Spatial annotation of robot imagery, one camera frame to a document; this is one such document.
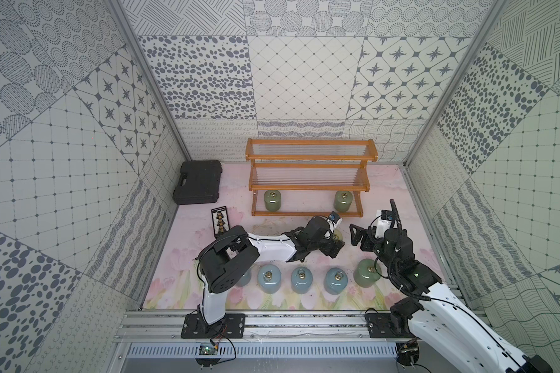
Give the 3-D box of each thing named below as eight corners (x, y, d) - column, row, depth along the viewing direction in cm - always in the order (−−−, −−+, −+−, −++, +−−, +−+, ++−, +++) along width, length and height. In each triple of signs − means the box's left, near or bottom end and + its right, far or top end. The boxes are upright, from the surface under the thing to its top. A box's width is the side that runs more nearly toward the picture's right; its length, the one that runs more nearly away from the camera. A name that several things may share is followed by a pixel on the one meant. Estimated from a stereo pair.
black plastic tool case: (173, 204, 107) (168, 196, 102) (187, 168, 122) (183, 160, 117) (216, 204, 107) (213, 196, 102) (225, 168, 122) (223, 160, 117)
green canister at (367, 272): (361, 292, 83) (375, 276, 69) (349, 272, 88) (360, 254, 74) (371, 287, 84) (387, 270, 71) (359, 268, 89) (372, 248, 75)
